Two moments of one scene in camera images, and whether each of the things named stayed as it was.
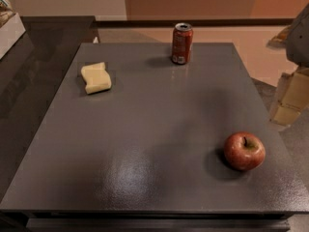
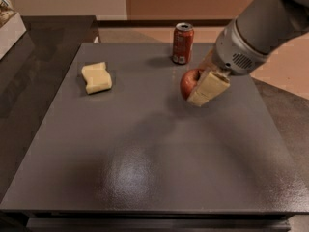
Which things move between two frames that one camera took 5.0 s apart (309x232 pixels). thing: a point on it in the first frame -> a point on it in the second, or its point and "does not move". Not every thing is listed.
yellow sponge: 96,77 does not move
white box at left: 11,32 does not move
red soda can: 182,43 does not move
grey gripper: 299,39 -> 232,53
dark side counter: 30,70 does not move
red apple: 244,151 -> 189,80
